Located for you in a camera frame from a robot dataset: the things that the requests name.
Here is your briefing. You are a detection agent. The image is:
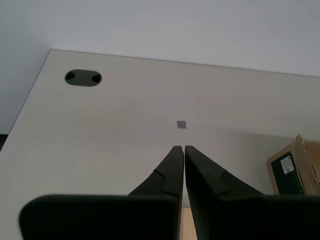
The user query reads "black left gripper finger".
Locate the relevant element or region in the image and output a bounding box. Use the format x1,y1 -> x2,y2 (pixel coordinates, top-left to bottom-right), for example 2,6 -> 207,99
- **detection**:
184,145 -> 320,240
18,145 -> 185,240

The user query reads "cardboard box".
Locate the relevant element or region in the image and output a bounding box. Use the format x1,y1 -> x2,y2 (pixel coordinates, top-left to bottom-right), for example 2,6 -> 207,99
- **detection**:
266,134 -> 320,196

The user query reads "dark oval cable grommet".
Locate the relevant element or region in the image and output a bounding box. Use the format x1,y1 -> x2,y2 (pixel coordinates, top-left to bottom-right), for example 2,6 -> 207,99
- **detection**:
64,69 -> 103,88

